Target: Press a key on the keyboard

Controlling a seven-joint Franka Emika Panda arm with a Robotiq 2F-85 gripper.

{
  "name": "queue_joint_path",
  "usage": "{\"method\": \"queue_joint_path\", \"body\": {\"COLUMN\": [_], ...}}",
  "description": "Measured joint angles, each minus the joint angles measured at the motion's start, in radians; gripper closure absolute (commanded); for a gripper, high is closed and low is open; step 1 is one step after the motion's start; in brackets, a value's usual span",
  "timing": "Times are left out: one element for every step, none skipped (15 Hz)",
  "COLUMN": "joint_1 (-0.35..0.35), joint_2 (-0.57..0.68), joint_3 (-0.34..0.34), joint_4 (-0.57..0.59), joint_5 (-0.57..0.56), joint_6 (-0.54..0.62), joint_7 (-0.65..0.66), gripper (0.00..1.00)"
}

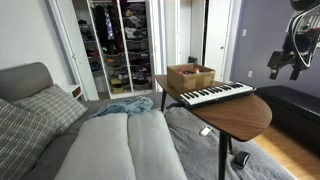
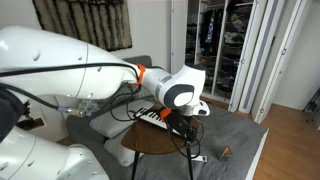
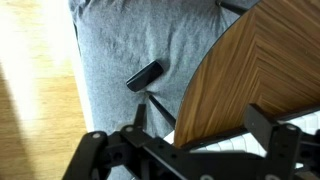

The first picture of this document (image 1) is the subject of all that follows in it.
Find black bench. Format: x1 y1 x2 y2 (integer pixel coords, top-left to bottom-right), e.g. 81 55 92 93
254 84 320 158

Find small black white piano keyboard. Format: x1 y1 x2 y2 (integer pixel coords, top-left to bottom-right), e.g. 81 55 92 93
179 81 258 110

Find grey rug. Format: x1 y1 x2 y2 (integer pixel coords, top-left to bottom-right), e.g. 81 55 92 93
164 106 296 180

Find white nightstand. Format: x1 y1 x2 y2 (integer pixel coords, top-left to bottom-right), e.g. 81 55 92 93
64 83 85 101

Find open cardboard box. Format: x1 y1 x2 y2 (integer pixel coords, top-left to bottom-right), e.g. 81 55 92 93
166 63 217 94

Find large grey plaid pillow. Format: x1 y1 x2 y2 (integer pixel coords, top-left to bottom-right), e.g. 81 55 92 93
0 98 58 180

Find light blue blanket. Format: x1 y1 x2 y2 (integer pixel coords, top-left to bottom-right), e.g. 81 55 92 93
88 95 155 119

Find white remote control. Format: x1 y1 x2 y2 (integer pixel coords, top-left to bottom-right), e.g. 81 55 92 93
199 125 214 137

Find white bifold closet door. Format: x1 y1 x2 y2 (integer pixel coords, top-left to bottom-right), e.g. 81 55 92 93
163 0 206 68
203 0 235 83

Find wooden table with black legs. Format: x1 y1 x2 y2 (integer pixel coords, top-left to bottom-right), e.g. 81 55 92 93
154 74 273 180

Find closet shelves with clothes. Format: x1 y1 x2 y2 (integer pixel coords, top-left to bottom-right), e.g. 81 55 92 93
71 0 158 100

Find grey sofa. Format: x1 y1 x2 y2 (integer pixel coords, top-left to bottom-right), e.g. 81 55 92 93
0 61 168 180

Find small grey plaid pillow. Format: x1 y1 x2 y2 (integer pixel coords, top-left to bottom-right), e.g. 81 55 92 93
11 83 89 136

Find red black items in box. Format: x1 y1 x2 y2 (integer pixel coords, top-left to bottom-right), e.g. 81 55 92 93
178 66 202 76

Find light grey seat cushion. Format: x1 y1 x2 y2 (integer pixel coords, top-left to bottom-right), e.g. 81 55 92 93
54 112 138 180
127 109 189 180

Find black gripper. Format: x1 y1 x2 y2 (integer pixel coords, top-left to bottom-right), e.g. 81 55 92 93
267 49 315 82

